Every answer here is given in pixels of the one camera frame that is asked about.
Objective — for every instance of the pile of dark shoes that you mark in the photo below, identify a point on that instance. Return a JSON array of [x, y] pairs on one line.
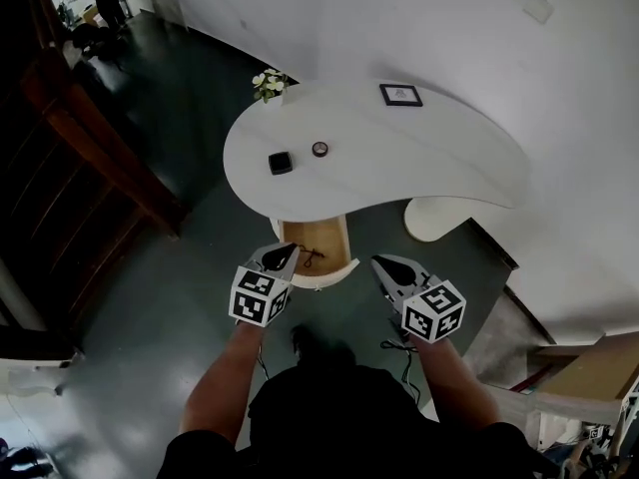
[[22, 459]]

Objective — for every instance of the person's black clothing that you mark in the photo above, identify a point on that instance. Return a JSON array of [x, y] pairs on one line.
[[349, 427]]

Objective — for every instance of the small round dark object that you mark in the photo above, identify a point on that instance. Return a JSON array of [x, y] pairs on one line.
[[320, 148]]

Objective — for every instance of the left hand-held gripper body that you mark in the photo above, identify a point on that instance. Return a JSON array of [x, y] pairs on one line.
[[259, 297]]

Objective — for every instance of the person's left forearm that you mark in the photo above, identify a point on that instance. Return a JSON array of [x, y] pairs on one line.
[[224, 382]]

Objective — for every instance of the small black box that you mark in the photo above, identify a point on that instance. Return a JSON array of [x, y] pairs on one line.
[[280, 163]]

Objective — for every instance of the dark wooden staircase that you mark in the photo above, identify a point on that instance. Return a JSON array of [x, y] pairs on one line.
[[75, 177]]

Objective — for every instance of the large white wood-lined drawer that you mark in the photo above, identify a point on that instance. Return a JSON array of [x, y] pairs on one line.
[[327, 240]]

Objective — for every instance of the pile of gripper equipment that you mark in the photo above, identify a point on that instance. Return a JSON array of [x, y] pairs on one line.
[[599, 447]]

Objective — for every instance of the person's left black shoe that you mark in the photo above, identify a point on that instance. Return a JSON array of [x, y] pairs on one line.
[[309, 339]]

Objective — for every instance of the black picture frame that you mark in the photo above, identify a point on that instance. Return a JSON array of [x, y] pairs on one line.
[[401, 95]]

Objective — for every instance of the light wooden workbench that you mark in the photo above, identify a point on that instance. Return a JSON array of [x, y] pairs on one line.
[[584, 382]]

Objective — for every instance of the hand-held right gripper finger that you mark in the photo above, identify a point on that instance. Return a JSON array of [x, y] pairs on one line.
[[389, 290], [423, 276]]

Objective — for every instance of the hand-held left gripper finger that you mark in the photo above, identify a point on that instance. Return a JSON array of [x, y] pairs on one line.
[[289, 270], [254, 260]]

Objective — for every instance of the white ornate cabinet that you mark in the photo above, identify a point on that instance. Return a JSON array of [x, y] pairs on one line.
[[30, 373]]

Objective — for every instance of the white curved desk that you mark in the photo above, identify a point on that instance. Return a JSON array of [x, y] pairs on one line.
[[379, 157]]

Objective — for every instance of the person's right forearm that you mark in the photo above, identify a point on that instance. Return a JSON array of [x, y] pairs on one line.
[[456, 387]]

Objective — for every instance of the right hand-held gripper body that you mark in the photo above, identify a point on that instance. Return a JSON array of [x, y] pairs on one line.
[[434, 312]]

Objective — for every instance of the black bag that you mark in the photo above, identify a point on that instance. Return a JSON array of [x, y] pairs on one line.
[[92, 40]]

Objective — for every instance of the white flowers in white vase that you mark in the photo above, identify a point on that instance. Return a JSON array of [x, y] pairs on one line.
[[269, 85]]

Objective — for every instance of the white wall junction box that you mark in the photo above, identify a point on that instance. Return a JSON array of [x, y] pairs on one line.
[[538, 7]]

